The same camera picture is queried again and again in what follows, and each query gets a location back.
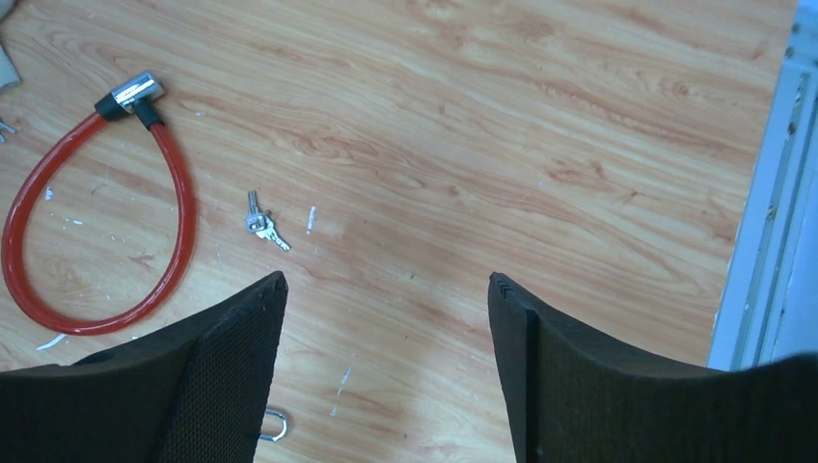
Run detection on brass padlock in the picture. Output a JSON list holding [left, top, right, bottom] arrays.
[[259, 408, 289, 442]]

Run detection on red cable lock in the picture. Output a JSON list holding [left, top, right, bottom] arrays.
[[1, 69, 198, 338]]

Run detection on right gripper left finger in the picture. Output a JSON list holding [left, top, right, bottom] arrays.
[[1, 271, 288, 462]]

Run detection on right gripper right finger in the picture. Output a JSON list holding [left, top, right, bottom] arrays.
[[488, 272, 817, 462]]

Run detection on beige cloth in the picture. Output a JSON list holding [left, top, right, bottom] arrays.
[[1, 0, 21, 91]]

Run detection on silver key with ring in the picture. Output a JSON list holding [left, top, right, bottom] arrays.
[[245, 190, 291, 252]]

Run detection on small padlock keys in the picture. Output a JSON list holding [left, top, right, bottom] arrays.
[[0, 120, 16, 144]]

